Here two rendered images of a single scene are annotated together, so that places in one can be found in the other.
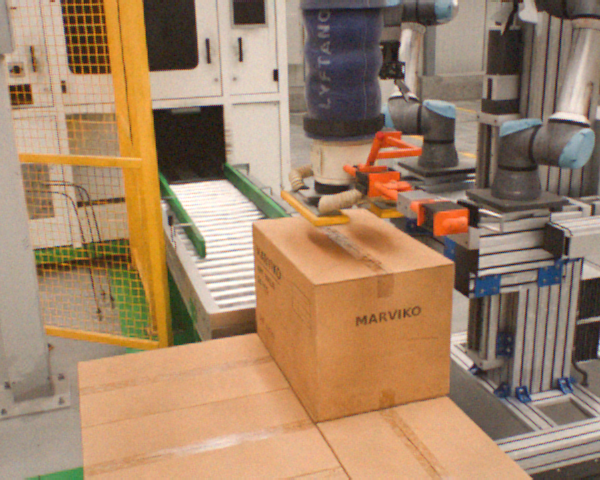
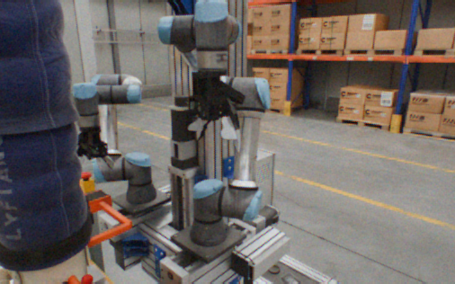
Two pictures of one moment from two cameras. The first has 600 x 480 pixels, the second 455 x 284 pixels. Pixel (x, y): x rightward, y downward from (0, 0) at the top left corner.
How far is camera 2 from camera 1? 1.14 m
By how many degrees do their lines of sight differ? 28
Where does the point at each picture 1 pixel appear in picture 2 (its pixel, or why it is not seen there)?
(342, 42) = (25, 168)
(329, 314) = not seen: outside the picture
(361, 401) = not seen: outside the picture
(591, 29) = (252, 118)
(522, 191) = (216, 238)
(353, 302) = not seen: outside the picture
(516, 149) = (208, 208)
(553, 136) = (236, 199)
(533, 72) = (207, 139)
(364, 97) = (65, 217)
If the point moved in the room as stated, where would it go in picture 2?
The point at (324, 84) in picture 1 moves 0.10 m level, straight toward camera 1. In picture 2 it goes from (10, 213) to (3, 235)
